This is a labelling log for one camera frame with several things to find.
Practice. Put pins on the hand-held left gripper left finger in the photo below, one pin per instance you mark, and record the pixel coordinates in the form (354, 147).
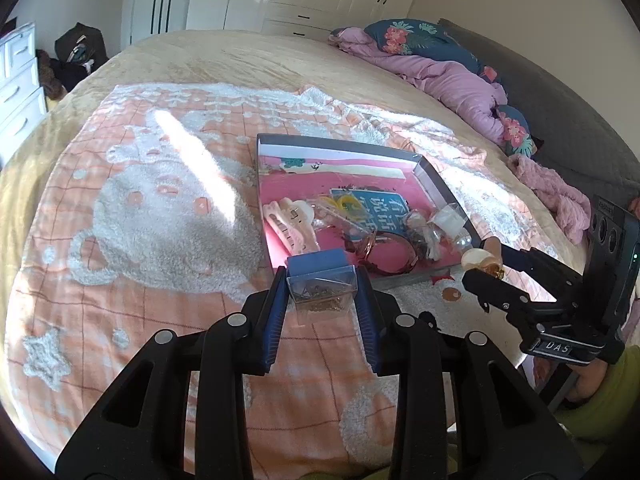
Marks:
(274, 325)

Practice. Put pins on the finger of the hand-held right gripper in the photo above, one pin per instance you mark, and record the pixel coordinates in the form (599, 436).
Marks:
(500, 292)
(530, 261)

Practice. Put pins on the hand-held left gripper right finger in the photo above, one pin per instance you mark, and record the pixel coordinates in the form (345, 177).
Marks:
(369, 330)

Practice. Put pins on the cream bead hair clip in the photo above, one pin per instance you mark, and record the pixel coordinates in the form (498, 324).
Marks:
(475, 260)

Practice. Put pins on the clear box with blue lid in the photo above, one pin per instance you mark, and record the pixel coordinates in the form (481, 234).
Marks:
(320, 285)

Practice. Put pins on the pink tray box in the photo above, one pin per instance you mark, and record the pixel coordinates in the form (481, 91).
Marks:
(440, 185)

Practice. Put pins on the person's right forearm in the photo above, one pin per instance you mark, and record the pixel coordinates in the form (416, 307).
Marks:
(615, 420)

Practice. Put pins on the person's right hand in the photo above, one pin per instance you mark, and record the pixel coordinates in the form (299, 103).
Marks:
(597, 382)

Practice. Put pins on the clear ball hair claw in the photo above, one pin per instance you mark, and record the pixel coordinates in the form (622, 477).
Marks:
(462, 242)

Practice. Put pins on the brown headband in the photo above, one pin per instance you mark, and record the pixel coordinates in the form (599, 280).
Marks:
(385, 262)

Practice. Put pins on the pink fluffy garment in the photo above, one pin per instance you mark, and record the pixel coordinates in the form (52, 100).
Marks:
(555, 195)

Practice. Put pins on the cream hair claw clip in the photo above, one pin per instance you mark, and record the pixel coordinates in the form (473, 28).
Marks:
(290, 237)

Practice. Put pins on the cream hair claw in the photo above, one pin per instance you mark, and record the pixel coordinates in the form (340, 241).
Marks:
(297, 210)

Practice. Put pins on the floral dark blue pillow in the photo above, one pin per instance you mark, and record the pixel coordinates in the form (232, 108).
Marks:
(415, 37)
(515, 132)

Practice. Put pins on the peach checked fleece blanket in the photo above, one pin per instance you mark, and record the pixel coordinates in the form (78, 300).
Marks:
(150, 210)

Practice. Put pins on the grey headboard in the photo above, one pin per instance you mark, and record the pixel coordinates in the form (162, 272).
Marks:
(550, 90)

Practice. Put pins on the pink quilt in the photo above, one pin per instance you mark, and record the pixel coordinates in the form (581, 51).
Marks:
(450, 85)

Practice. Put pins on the beige bedspread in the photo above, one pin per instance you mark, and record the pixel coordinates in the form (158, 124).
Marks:
(225, 60)

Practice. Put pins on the brown bag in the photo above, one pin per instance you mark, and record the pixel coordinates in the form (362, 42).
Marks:
(50, 77)

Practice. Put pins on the black bag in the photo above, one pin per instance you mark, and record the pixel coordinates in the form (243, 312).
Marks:
(80, 47)

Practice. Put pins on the white door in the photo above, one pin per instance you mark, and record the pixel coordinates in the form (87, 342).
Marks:
(150, 5)

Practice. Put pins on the white drawer cabinet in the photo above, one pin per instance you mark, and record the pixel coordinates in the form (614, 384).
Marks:
(17, 80)

